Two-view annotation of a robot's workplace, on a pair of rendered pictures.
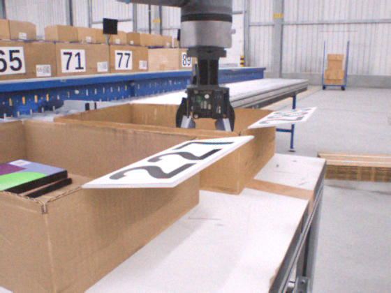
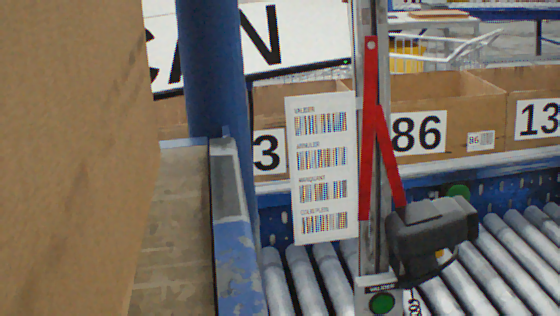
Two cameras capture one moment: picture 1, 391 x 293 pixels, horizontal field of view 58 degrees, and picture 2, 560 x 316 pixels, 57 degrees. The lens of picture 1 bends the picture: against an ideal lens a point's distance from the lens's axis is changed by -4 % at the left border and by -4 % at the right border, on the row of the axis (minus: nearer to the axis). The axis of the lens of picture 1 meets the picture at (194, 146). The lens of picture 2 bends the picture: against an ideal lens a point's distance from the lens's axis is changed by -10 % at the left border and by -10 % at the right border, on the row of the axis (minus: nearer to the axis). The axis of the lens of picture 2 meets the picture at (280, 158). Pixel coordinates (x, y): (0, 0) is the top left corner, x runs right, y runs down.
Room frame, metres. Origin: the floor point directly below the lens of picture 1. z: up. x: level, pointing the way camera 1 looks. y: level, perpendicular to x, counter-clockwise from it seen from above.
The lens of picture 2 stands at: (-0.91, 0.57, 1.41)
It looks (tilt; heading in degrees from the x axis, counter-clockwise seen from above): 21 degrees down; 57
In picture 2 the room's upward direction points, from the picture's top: 4 degrees counter-clockwise
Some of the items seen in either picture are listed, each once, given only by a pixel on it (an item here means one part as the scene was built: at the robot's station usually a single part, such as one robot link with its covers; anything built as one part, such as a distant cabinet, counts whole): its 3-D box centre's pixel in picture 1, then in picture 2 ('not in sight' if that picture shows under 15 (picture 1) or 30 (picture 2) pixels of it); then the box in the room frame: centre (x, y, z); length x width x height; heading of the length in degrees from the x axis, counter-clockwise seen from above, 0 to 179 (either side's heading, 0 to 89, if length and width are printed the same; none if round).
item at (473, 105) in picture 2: not in sight; (419, 115); (0.19, 1.57, 0.96); 0.39 x 0.29 x 0.17; 153
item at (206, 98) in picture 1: (206, 84); not in sight; (0.65, -0.02, 0.91); 0.09 x 0.08 x 0.12; 2
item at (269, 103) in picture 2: not in sight; (277, 129); (-0.16, 1.75, 0.97); 0.39 x 0.29 x 0.17; 153
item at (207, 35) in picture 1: (208, 38); not in sight; (0.65, -0.02, 1.00); 0.10 x 0.09 x 0.05; 92
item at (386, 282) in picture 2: not in sight; (379, 298); (-0.46, 1.05, 0.95); 0.07 x 0.03 x 0.07; 153
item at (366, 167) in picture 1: (359, 165); not in sight; (3.01, -1.46, 0.06); 0.69 x 0.47 x 0.13; 79
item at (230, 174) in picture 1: (170, 137); not in sight; (0.74, 0.05, 0.80); 0.38 x 0.28 x 0.10; 66
